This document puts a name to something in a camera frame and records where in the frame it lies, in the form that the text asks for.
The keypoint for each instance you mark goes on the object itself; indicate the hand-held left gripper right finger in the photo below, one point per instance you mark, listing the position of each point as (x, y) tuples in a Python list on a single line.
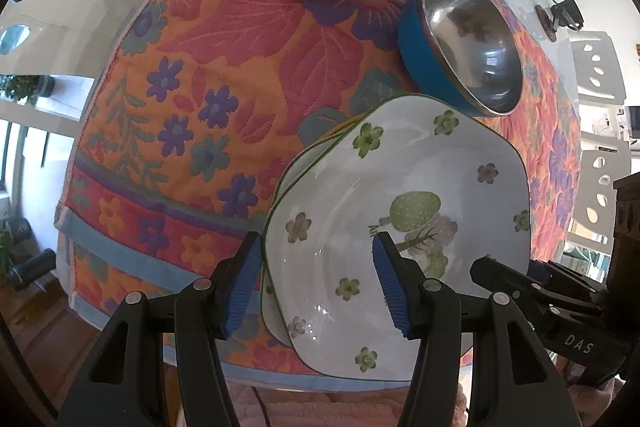
[(392, 287)]

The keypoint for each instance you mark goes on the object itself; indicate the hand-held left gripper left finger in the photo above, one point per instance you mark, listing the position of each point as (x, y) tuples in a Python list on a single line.
[(245, 287)]

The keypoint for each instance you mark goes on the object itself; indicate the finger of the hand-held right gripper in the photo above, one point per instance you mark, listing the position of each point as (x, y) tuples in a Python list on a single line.
[(565, 282), (500, 277)]

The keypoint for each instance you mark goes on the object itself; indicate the white square tree-print plate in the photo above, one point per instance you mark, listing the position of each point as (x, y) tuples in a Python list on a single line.
[(340, 217), (300, 164)]

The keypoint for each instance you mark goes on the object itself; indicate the blue steel bowl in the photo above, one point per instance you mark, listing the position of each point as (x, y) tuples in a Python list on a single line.
[(470, 37)]

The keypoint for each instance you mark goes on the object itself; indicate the dark wooden furniture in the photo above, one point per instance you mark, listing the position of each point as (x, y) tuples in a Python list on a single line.
[(625, 232)]

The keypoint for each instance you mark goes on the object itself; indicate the pink fleece garment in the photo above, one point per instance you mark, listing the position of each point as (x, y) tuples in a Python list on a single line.
[(340, 409)]

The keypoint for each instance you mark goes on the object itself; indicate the black cylinder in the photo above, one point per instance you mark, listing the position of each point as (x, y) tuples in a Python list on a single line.
[(32, 268)]

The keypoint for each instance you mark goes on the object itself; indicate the floral orange tablecloth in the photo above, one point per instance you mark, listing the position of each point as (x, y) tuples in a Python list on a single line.
[(225, 57)]

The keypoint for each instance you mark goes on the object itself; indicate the green potted plant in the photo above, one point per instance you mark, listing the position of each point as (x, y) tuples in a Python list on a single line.
[(20, 87), (6, 242)]

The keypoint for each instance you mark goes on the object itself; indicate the black phone stand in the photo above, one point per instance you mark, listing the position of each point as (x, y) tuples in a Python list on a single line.
[(567, 14)]

